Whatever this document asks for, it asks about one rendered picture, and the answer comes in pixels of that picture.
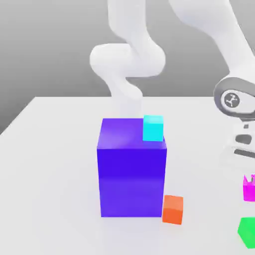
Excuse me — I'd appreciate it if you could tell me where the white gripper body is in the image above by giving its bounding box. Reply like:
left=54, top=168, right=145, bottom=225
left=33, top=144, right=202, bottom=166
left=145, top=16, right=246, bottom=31
left=220, top=146, right=255, bottom=176

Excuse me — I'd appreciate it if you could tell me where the small magenta cube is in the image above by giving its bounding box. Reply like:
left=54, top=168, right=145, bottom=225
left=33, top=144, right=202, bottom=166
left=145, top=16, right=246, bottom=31
left=243, top=174, right=255, bottom=202

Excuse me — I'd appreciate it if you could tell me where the small green cube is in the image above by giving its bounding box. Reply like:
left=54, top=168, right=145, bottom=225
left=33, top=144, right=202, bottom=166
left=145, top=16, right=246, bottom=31
left=237, top=217, right=255, bottom=250

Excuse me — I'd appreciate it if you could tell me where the small orange cube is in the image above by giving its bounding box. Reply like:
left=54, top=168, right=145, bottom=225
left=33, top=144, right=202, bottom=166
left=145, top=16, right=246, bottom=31
left=161, top=195, right=184, bottom=226

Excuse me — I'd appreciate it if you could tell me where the small cyan cube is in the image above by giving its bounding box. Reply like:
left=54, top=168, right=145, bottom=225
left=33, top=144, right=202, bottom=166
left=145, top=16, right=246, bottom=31
left=142, top=115, right=164, bottom=142

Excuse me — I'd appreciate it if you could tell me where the large blue box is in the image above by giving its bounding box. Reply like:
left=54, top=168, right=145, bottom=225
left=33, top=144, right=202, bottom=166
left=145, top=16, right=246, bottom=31
left=96, top=118, right=167, bottom=218

